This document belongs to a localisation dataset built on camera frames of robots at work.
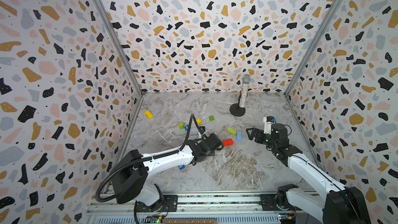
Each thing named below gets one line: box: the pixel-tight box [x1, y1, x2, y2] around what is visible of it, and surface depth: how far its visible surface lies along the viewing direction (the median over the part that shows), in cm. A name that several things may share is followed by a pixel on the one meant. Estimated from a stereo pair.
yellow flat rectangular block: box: [144, 109, 154, 119], surface depth 108 cm
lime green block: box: [226, 127, 237, 136], surface depth 102 cm
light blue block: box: [237, 131, 243, 142], surface depth 99 cm
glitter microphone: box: [238, 75, 252, 109], surface depth 90 cm
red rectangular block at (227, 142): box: [222, 138, 234, 147], surface depth 97 cm
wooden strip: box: [162, 218, 219, 224], surface depth 69 cm
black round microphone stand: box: [229, 103, 246, 117], surface depth 112 cm
